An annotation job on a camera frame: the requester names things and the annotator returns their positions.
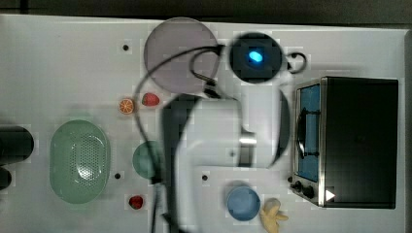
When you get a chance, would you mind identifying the red strawberry toy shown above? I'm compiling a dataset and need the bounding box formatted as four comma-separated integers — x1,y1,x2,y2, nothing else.
141,92,160,107

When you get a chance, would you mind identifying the black toaster oven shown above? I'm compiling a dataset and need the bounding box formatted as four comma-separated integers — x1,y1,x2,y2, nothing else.
289,77,398,209

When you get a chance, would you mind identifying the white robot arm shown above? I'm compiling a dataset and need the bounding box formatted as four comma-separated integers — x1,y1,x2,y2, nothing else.
160,32,291,233

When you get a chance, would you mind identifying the orange slice toy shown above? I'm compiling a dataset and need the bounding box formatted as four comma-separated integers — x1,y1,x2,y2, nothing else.
118,98,135,115

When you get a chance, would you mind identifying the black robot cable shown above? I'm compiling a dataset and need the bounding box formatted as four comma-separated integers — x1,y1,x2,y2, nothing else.
133,44,307,233

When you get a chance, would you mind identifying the large black cylinder container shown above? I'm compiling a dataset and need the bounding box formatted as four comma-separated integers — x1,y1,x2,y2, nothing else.
0,125,34,165

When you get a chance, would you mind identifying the small black cylinder container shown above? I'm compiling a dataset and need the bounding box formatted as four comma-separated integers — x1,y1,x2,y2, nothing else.
0,167,12,190

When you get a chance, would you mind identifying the yellow plush toy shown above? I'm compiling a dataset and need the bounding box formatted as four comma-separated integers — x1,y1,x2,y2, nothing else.
259,198,289,233

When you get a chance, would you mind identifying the blue bowl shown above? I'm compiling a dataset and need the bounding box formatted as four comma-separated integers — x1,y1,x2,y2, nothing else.
225,185,260,221

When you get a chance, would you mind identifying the grey round plate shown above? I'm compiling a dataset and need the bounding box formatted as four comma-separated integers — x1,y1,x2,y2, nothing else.
144,17,218,93

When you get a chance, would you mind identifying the small red fruit toy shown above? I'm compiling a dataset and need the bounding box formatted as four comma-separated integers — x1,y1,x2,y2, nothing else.
128,195,144,210

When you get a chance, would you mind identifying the green oval strainer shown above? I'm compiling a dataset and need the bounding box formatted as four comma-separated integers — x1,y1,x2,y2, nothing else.
50,119,111,204

